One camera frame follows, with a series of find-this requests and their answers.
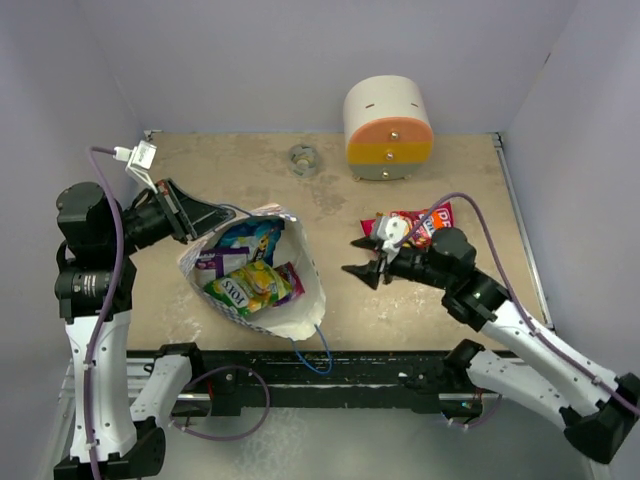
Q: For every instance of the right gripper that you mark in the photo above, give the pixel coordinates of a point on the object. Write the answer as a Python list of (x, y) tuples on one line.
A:
[(367, 272)]

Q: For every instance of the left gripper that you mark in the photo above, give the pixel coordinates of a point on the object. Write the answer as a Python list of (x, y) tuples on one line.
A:
[(186, 217)]

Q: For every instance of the pink REAL crisps bag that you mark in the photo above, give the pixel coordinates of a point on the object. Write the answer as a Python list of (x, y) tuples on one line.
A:
[(366, 224)]

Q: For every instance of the orange snack packet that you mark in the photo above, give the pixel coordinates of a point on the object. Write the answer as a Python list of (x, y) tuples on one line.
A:
[(442, 217)]

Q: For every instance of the green Fox's candy bag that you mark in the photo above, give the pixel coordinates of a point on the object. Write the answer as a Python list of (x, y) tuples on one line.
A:
[(249, 289)]

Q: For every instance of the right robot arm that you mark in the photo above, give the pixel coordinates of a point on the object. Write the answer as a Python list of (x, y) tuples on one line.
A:
[(595, 408)]

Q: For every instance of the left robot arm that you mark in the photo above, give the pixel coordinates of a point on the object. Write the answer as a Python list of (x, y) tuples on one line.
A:
[(117, 437)]

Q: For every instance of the blue snack bag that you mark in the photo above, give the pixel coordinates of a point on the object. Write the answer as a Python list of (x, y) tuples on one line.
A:
[(260, 237)]

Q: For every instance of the purple snack packet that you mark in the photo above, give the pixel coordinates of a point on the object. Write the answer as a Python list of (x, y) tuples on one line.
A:
[(217, 262)]

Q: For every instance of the white mini drawer cabinet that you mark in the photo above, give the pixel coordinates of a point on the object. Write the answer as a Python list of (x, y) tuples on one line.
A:
[(387, 132)]

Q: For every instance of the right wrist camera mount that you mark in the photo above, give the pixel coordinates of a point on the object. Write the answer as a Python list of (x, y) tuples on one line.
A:
[(388, 234)]

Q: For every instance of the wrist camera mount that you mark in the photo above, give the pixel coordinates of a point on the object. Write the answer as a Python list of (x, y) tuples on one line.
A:
[(138, 162), (388, 234)]

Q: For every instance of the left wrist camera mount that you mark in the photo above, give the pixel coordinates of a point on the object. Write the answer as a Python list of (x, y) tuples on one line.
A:
[(138, 162)]

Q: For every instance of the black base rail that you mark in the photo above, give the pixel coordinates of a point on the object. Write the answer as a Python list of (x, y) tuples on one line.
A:
[(420, 381)]

